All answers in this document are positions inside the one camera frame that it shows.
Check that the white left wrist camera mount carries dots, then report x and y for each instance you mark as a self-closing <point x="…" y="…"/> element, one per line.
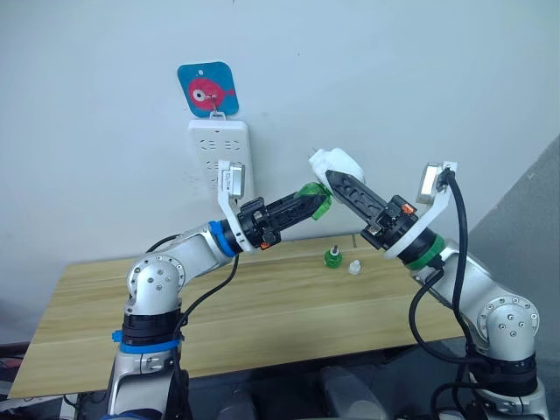
<point x="227" y="205"/>

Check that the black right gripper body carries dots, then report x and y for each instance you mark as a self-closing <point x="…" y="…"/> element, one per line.
<point x="391" y="223"/>

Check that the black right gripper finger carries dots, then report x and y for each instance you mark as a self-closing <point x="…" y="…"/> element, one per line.
<point x="356" y="197"/>

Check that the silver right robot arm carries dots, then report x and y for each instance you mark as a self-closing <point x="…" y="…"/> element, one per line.
<point x="481" y="280"/>

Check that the white mosquito repellent heater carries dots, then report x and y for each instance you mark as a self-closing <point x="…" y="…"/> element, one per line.
<point x="341" y="162"/>

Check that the dark grey rounded shape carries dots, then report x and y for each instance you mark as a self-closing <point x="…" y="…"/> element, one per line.
<point x="350" y="394"/>

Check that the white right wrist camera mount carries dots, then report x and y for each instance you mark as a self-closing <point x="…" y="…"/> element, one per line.
<point x="433" y="210"/>

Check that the white power strip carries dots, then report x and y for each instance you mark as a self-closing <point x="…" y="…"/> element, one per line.
<point x="219" y="131"/>

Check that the blue fish wall hook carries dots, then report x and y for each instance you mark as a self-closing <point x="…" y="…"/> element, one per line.
<point x="219" y="79"/>

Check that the grey slanted panel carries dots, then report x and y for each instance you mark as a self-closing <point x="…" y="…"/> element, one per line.
<point x="525" y="210"/>

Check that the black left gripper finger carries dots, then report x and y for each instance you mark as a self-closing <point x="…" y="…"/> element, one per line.
<point x="297" y="210"/>

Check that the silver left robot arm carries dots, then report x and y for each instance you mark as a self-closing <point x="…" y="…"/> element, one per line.
<point x="153" y="280"/>

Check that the white bottle cap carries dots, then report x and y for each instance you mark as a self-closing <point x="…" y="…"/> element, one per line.
<point x="355" y="269"/>

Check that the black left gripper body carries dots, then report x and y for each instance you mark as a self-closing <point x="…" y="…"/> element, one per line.
<point x="256" y="223"/>

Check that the green repellent liquid bottle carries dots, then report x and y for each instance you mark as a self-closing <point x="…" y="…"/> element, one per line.
<point x="331" y="259"/>
<point x="323" y="205"/>

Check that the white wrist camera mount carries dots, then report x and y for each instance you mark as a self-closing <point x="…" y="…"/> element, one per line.
<point x="433" y="210"/>
<point x="227" y="205"/>

